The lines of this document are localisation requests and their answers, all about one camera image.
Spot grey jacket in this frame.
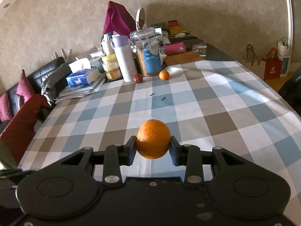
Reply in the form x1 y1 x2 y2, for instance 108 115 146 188
41 63 72 106

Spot checked tablecloth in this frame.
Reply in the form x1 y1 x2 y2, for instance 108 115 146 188
17 60 301 226

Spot beige paper bag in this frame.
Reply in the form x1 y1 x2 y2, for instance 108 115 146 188
242 44 266 76

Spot white door frame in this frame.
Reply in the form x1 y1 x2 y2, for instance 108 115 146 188
283 0 294 44

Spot blue and white bag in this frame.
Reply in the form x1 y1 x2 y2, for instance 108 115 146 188
281 55 291 77

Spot wooden cutting board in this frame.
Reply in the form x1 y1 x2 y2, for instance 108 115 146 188
163 51 206 66

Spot pink pencil case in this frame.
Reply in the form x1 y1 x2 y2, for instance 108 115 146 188
162 41 187 56

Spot blue tissue pack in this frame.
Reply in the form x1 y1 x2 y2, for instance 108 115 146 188
66 66 101 87

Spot small white bottle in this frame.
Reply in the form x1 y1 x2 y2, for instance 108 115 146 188
101 40 114 57

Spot clear jar with blue label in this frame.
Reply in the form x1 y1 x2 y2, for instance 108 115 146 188
129 27 165 77

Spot black leather sofa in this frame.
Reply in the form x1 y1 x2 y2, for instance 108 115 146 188
0 56 71 128

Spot metal rods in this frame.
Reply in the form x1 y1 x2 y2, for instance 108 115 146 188
52 49 71 60

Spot white paper bag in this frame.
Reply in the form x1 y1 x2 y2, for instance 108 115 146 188
277 37 291 56

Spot white bottle with purple lid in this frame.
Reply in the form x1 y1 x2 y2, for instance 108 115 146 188
112 35 138 82

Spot magenta bag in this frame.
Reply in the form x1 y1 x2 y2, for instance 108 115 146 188
103 1 137 38

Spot large pink cushion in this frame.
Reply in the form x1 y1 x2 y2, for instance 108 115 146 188
16 69 35 103

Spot white crumpled tissue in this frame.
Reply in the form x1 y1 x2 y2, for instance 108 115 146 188
68 57 92 73

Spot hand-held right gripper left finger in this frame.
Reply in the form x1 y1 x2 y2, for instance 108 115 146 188
54 135 137 185

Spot colourful card packet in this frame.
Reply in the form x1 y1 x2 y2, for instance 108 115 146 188
192 42 207 57

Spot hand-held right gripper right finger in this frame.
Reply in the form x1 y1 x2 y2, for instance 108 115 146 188
170 135 250 185

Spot yellow-lid jar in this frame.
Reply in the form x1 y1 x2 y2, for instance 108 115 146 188
102 54 123 80

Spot small pink cushion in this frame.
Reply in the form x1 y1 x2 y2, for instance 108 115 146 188
0 92 13 121

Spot black puffy jacket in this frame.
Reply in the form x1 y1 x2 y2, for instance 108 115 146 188
277 66 301 116

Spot red blanket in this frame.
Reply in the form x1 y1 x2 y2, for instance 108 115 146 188
0 94 53 165

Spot stack of books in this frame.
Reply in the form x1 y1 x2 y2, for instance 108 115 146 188
54 73 107 100

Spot red gift bag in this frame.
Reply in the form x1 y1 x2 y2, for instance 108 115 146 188
263 47 283 80

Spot black flat device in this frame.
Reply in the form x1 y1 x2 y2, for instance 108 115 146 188
165 35 198 45

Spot round white mirror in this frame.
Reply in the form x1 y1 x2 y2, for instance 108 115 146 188
136 7 147 30

